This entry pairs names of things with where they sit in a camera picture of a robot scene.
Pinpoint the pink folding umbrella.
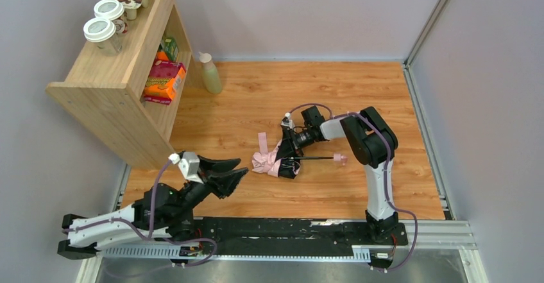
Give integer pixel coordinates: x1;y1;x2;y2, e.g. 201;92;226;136
251;132;348;178

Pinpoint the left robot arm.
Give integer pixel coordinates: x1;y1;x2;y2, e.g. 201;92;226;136
57;151;250;260

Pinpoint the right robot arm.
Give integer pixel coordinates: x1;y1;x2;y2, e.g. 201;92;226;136
274;105;399;243

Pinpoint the green squeeze bottle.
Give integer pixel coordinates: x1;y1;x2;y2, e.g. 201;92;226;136
199;52;223;94

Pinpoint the orange pink snack box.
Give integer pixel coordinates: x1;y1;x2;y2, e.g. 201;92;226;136
142;59;186;105

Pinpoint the wooden shelf unit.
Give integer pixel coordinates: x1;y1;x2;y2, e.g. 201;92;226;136
46;0;203;169

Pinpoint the green carton on shelf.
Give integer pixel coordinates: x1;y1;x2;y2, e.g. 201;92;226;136
157;37;178;62

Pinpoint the white lidded jar front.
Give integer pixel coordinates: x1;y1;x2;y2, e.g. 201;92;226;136
83;17;122;56

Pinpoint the white lidded jar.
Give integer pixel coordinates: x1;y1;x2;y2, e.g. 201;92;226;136
94;0;128;35
83;17;122;56

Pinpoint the white lidded jar rear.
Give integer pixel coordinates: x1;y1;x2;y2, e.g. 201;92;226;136
94;0;128;35

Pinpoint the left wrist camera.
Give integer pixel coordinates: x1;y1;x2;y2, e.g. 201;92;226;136
168;151;204;184

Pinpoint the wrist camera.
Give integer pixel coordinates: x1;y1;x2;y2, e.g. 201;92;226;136
280;112;295;130
168;151;204;184

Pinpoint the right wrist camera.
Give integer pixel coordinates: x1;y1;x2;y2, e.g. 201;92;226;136
280;112;295;130

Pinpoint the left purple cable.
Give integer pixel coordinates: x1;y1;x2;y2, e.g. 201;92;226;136
64;157;218;269

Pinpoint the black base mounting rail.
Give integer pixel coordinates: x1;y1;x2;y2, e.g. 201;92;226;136
167;217;409;262

